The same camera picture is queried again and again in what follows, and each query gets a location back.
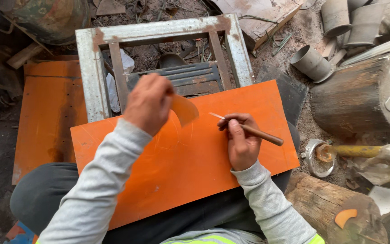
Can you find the person's right hand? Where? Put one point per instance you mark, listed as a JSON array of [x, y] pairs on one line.
[[242, 145]]

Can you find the person's left hand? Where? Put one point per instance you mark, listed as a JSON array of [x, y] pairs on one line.
[[149, 101]]

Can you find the person's left fingers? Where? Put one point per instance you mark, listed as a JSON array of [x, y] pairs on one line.
[[164, 93]]

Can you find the orange cut-out sheet piece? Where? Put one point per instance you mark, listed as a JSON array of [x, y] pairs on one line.
[[184, 109]]

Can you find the dark metal grate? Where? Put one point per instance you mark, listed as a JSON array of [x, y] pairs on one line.
[[190, 79]]

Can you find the white crumpled cloth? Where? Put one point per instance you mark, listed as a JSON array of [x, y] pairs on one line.
[[120, 78]]

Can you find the large orange sheet panel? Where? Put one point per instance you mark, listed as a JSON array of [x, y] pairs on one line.
[[188, 162]]

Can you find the orange sheet with dark stain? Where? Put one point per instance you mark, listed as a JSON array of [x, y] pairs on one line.
[[47, 118]]

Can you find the wooden board box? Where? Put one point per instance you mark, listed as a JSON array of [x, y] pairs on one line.
[[259, 18]]

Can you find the dark grey slate sheet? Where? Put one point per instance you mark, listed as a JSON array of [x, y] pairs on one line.
[[288, 91]]

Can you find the rusty green metal drum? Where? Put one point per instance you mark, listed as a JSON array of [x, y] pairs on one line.
[[51, 18]]

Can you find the wooden plank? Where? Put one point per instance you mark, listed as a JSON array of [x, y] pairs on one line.
[[24, 56]]

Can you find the grey plastic pipe fitting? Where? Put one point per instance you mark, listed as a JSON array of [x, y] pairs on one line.
[[311, 63]]

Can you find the person's dark trousers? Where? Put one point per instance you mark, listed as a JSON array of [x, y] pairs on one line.
[[39, 196]]

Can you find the large upright log stump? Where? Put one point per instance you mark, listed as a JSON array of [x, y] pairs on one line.
[[357, 98]]

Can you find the lying log with orange scrap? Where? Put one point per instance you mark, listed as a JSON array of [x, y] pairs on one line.
[[330, 206]]

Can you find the blue and red object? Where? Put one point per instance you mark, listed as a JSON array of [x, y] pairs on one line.
[[19, 233]]

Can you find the heap of grey pipe fittings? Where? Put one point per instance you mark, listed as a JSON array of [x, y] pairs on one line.
[[354, 22]]

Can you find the orange crescent scrap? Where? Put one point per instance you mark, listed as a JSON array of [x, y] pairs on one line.
[[344, 217]]

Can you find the crumpled translucent plastic wrap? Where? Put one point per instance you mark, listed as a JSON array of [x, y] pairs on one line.
[[384, 166]]

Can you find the white flat sheet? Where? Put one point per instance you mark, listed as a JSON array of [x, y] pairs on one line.
[[388, 198]]

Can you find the rusty white metal frame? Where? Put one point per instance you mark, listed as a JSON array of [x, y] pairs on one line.
[[93, 74]]

